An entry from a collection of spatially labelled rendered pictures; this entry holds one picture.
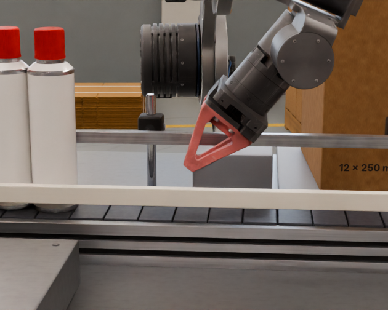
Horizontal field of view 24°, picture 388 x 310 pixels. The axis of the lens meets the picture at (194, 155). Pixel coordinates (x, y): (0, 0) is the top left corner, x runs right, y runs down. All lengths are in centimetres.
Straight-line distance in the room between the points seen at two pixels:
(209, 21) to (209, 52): 8
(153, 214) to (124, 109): 449
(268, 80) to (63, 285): 30
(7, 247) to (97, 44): 567
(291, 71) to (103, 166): 58
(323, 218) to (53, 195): 30
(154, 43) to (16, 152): 112
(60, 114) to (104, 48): 557
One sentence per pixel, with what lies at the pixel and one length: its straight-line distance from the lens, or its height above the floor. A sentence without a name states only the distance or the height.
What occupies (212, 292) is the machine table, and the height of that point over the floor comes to 83.
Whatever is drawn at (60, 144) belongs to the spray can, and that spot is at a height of 96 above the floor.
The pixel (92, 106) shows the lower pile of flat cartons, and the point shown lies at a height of 14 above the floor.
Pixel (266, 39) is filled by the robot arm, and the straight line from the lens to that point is 97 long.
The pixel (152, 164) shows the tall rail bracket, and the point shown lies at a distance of 111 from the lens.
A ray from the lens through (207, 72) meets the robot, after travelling 209.
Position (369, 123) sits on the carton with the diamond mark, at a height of 94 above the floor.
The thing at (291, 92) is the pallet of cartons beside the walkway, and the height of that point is 26.
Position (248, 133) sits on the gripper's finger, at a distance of 96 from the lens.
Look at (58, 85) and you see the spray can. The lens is 99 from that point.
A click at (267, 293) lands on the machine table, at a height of 83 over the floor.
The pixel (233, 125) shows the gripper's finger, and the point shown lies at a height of 99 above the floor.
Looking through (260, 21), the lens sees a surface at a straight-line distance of 659.
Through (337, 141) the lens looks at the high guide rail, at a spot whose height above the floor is 96.
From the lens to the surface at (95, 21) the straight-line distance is 654.
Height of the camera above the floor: 119
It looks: 14 degrees down
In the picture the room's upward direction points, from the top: straight up
